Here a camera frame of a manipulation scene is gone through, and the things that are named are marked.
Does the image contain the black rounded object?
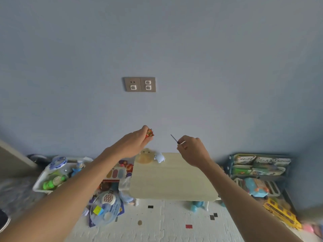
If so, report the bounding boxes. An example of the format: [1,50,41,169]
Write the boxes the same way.
[0,208,11,230]

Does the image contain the person's right forearm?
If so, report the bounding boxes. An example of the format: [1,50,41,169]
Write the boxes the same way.
[202,160,303,242]

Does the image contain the orange bear-shaped plastic box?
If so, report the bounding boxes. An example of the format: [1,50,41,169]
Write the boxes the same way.
[136,148,154,165]

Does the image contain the person's right hand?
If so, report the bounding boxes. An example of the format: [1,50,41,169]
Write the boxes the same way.
[176,135,215,169]

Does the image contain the person's left hand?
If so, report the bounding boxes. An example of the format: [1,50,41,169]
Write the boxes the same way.
[105,125,154,165]

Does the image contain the beige furniture panel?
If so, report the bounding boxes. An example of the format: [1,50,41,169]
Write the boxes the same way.
[0,138,39,178]

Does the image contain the black round base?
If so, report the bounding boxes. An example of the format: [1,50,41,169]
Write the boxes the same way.
[27,154,51,165]

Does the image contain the blue plastic package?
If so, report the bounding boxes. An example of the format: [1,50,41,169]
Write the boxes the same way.
[88,196,125,228]

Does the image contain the bright green toy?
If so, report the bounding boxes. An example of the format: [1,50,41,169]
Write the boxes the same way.
[42,175,69,191]

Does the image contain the white board with coloured ovals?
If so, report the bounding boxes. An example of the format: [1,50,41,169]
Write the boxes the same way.
[106,167,127,180]

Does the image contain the white storage bin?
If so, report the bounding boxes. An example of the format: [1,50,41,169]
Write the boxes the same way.
[32,156,94,193]

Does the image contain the beige wall socket plate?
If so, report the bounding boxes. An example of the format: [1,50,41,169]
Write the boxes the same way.
[123,77,141,93]
[139,77,156,93]

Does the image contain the white pop game console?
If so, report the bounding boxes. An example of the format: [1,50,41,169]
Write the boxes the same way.
[100,191,117,207]

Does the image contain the yellow toy bus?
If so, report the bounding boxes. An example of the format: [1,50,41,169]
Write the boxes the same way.
[263,198,302,230]

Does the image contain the blue round toy car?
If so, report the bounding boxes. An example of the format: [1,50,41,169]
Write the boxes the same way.
[243,177,270,198]

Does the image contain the white light-blue paper bag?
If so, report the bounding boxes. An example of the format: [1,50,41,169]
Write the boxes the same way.
[118,175,132,192]

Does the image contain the pink toy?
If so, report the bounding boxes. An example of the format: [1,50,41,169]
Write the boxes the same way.
[301,222,323,238]

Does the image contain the row of picture books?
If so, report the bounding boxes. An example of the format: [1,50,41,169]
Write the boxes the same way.
[233,154,291,176]

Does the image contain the small black screwdriver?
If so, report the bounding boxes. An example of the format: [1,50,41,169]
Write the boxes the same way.
[170,134,186,145]

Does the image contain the white wire rack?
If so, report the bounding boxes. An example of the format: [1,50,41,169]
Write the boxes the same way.
[234,177,281,197]

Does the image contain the person's left forearm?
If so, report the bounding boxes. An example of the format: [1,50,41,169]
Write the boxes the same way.
[0,148,121,242]

